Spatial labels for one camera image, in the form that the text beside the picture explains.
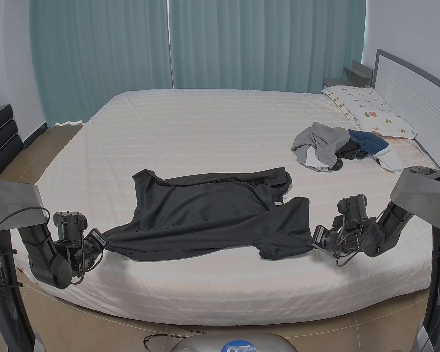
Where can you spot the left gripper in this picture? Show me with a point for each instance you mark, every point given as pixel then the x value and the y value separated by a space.
pixel 91 248

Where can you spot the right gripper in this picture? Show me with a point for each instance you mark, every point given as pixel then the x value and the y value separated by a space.
pixel 333 242

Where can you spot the black T-shirt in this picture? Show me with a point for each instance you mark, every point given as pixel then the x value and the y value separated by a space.
pixel 205 215

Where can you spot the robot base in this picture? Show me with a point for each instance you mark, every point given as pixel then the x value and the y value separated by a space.
pixel 231 345

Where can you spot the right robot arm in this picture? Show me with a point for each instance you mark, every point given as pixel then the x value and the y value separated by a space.
pixel 425 196

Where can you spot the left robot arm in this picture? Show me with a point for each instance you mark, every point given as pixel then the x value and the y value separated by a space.
pixel 7 204

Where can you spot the black garment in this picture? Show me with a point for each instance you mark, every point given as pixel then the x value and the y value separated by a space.
pixel 352 150

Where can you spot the white garment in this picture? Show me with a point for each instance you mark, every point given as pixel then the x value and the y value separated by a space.
pixel 390 160

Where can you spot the grey garment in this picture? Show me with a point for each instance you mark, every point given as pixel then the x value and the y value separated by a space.
pixel 326 141

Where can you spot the dark blue garment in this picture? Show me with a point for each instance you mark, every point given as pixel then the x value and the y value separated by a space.
pixel 368 141

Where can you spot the white printed pillow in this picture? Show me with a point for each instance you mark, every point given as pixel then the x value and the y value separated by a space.
pixel 370 108

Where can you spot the black chest of drawers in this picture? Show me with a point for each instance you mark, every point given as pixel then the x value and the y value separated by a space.
pixel 0 141

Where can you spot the bed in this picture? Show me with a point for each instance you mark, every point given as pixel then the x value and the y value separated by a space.
pixel 205 130

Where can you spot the grey bedside table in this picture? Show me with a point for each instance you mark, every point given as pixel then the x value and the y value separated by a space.
pixel 355 72

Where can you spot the blue-green curtain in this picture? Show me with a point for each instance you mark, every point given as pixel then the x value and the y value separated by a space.
pixel 260 31
pixel 102 42

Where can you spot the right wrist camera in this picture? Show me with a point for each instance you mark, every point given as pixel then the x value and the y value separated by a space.
pixel 336 224

